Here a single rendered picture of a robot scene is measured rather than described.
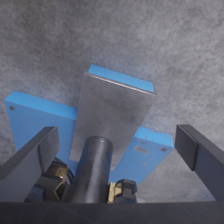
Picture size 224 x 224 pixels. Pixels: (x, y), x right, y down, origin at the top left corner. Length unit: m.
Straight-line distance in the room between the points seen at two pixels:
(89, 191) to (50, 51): 0.80
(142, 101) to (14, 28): 0.80
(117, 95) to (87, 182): 0.50
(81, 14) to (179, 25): 0.47
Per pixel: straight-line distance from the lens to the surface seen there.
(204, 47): 0.96
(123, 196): 0.90
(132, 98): 0.86
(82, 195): 0.91
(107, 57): 0.93
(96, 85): 0.84
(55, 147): 0.16
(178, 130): 0.16
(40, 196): 1.07
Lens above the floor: 0.85
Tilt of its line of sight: 49 degrees down
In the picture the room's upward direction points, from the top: 170 degrees counter-clockwise
